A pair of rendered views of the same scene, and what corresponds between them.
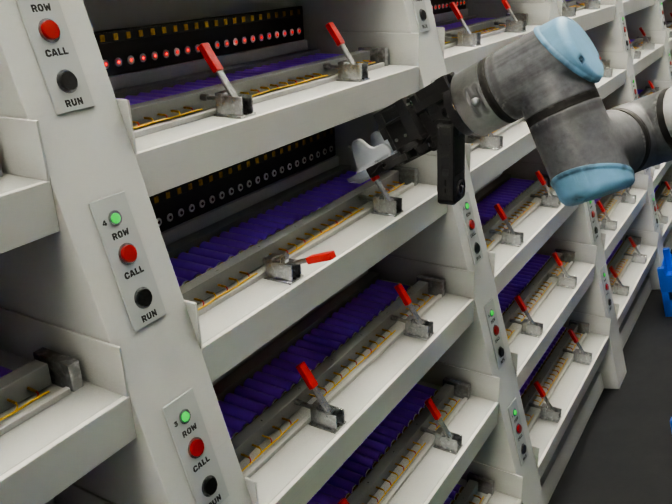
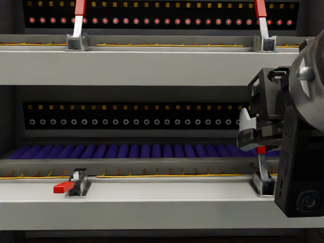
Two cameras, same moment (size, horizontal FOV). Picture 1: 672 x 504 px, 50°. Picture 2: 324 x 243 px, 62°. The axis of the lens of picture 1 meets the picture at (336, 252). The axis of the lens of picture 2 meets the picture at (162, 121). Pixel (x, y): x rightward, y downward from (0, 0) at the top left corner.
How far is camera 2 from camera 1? 0.77 m
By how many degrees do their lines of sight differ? 53
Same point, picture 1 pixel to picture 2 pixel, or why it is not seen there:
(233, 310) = (9, 191)
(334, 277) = (125, 215)
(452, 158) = (291, 155)
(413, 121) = (265, 96)
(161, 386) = not seen: outside the picture
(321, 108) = (175, 64)
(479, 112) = (311, 93)
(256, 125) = (75, 59)
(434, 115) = not seen: hidden behind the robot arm
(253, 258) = (83, 166)
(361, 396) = not seen: outside the picture
